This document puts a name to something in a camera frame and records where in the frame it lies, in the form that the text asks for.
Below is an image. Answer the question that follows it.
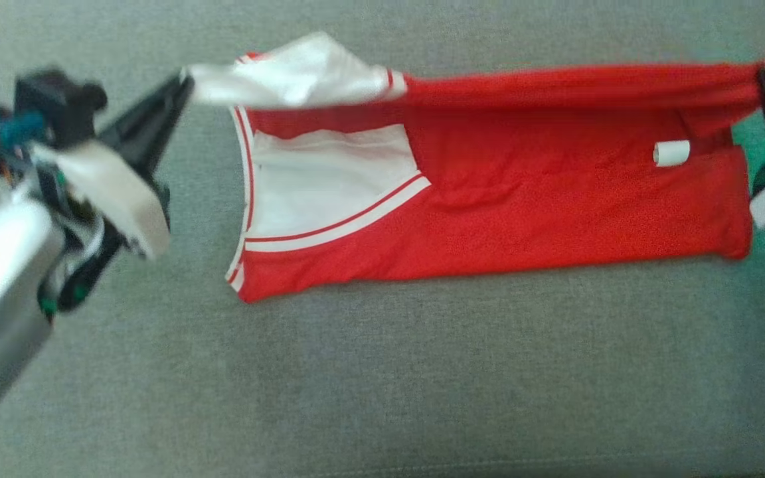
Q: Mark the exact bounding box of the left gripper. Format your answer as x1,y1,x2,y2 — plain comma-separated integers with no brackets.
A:
0,66,195,314

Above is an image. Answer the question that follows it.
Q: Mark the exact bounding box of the red basketball jersey number 23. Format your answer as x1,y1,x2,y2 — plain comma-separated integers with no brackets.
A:
182,30,765,304

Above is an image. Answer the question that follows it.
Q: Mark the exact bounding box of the large grey sofa seat cushion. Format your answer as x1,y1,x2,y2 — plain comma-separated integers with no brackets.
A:
0,0,765,478

